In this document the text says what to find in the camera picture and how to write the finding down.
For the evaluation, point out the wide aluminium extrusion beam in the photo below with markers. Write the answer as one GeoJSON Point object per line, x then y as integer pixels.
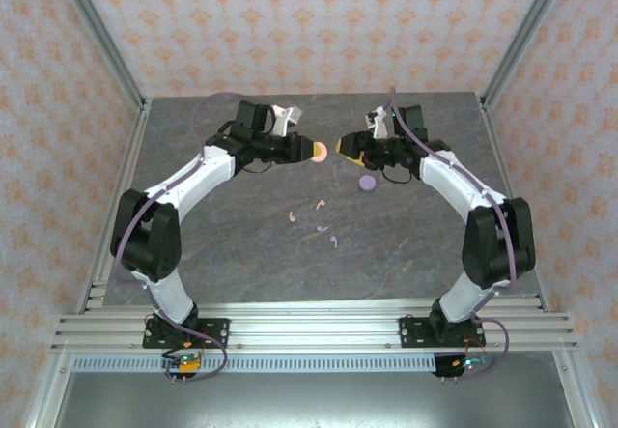
{"type": "Point", "coordinates": [314, 333]}

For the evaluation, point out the pink earbud charging case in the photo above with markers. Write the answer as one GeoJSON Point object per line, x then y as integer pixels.
{"type": "Point", "coordinates": [325, 153]}

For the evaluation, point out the aluminium frame post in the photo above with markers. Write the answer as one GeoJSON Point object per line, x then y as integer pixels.
{"type": "Point", "coordinates": [522, 41]}
{"type": "Point", "coordinates": [105, 41]}

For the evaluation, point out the aluminium frame leg rail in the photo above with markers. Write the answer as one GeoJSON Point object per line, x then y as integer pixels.
{"type": "Point", "coordinates": [46, 394]}
{"type": "Point", "coordinates": [577, 394]}

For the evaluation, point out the small electronics board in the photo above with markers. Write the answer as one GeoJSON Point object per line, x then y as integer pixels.
{"type": "Point", "coordinates": [468, 363]}
{"type": "Point", "coordinates": [186, 362]}

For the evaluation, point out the aluminium table side rail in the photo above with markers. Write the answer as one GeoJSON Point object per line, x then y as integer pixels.
{"type": "Point", "coordinates": [121, 196]}
{"type": "Point", "coordinates": [499, 157]}

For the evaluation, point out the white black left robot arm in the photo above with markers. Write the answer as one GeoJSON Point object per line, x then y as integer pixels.
{"type": "Point", "coordinates": [164, 297]}

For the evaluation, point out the grey metal sheet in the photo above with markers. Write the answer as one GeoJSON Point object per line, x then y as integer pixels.
{"type": "Point", "coordinates": [314, 404]}

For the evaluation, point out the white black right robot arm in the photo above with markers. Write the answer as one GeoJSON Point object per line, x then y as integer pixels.
{"type": "Point", "coordinates": [458, 297]}

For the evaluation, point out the narrow aluminium extrusion beam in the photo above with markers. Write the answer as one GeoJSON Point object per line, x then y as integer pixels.
{"type": "Point", "coordinates": [314, 305]}

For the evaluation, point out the purple earbud charging case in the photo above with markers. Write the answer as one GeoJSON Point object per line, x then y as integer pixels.
{"type": "Point", "coordinates": [367, 183]}

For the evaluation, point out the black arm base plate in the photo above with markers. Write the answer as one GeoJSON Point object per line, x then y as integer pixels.
{"type": "Point", "coordinates": [410, 331]}
{"type": "Point", "coordinates": [217, 331]}

